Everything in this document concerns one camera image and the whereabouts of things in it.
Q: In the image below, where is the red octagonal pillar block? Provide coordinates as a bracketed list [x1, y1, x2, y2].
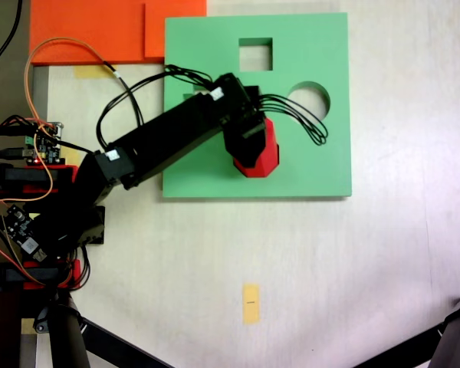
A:
[232, 117, 281, 179]

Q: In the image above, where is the green shape-hole board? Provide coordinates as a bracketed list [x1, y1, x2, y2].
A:
[162, 12, 353, 200]

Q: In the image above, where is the orange flat block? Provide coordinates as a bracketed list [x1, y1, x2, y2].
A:
[29, 0, 208, 65]

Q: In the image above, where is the yellow tape marker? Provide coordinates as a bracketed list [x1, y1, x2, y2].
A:
[241, 283, 261, 326]

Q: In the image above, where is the yellow tape piece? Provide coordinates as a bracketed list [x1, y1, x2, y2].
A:
[61, 143, 84, 166]
[74, 64, 118, 81]

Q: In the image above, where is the red and black base clamp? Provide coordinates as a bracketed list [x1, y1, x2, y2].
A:
[22, 163, 81, 195]
[3, 258, 82, 291]

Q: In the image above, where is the small circuit board with connectors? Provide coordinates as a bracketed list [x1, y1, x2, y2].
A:
[22, 121, 66, 166]

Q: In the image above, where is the black tripod leg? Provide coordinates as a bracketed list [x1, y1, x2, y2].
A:
[80, 317, 176, 368]
[350, 321, 445, 368]
[431, 289, 460, 368]
[32, 294, 91, 368]

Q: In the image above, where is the black circuit board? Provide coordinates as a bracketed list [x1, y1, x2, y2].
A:
[0, 204, 49, 265]

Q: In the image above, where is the black gripper wire loop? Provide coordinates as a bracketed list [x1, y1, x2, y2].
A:
[258, 94, 330, 147]

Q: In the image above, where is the black cable with white joint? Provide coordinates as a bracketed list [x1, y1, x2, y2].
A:
[103, 60, 146, 130]

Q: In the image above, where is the black arm wire loop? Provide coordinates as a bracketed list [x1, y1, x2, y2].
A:
[95, 64, 215, 151]

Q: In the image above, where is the long orange wire loop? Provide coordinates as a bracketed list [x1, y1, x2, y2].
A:
[25, 37, 108, 131]

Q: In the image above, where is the black usb cable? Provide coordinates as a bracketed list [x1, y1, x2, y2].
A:
[0, 147, 38, 160]
[0, 128, 38, 140]

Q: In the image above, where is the thick black cable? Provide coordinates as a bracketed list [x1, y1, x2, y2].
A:
[0, 0, 24, 107]

